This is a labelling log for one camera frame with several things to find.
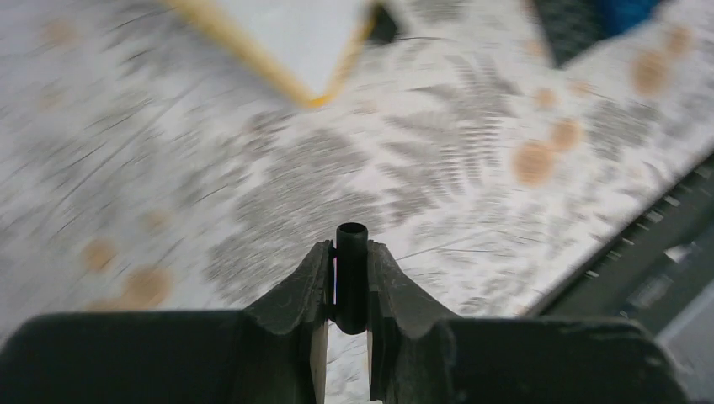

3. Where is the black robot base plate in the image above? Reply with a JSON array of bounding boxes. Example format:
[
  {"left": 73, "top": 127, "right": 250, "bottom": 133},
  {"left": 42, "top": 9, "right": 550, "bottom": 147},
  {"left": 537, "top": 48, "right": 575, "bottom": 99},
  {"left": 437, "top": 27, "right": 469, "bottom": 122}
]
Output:
[{"left": 527, "top": 157, "right": 713, "bottom": 337}]

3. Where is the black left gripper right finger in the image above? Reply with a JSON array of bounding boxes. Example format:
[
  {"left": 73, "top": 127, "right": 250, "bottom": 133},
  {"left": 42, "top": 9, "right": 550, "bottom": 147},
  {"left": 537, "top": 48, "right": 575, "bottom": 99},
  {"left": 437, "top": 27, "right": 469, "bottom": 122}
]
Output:
[{"left": 366, "top": 242, "right": 688, "bottom": 403}]

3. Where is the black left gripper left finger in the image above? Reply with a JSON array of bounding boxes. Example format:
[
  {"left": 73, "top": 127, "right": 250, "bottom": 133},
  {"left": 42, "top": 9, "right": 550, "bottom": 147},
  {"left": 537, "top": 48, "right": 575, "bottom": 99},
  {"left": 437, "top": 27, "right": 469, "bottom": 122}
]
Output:
[{"left": 1, "top": 241, "right": 333, "bottom": 403}]

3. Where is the black marker cap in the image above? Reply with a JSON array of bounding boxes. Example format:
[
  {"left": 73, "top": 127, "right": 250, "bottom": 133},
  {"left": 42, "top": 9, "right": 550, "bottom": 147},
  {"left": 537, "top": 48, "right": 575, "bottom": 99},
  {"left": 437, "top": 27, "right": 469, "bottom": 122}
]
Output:
[{"left": 334, "top": 222, "right": 368, "bottom": 335}]

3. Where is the yellow framed whiteboard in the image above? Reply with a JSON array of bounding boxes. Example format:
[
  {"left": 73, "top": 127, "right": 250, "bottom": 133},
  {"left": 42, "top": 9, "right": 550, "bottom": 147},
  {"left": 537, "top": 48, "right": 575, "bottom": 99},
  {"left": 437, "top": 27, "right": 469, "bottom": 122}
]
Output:
[{"left": 168, "top": 0, "right": 377, "bottom": 108}]

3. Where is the dark grey brick baseplate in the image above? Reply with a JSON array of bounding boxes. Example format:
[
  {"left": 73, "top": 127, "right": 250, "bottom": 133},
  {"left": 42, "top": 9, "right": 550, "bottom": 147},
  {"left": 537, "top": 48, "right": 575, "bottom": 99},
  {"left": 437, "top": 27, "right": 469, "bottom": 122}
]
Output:
[{"left": 532, "top": 0, "right": 618, "bottom": 68}]

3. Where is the blue toy brick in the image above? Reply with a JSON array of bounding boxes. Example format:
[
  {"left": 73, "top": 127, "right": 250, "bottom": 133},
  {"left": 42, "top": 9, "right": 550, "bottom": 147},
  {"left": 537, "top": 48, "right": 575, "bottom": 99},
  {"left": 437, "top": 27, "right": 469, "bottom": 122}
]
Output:
[{"left": 594, "top": 0, "right": 660, "bottom": 38}]

